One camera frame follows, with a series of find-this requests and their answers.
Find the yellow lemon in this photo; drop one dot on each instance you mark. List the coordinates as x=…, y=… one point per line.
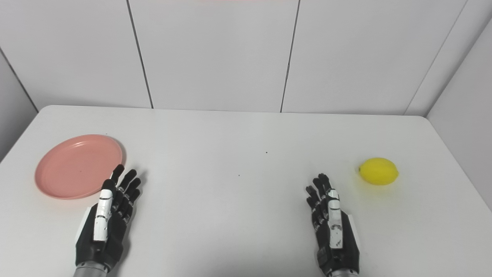
x=378, y=171

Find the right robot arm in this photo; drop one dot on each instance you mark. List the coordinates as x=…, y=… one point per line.
x=343, y=274

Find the pink plate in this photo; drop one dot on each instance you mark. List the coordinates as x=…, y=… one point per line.
x=78, y=166

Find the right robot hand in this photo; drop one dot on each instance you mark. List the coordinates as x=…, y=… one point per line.
x=338, y=246

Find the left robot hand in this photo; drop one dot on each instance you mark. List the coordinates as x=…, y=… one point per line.
x=111, y=227

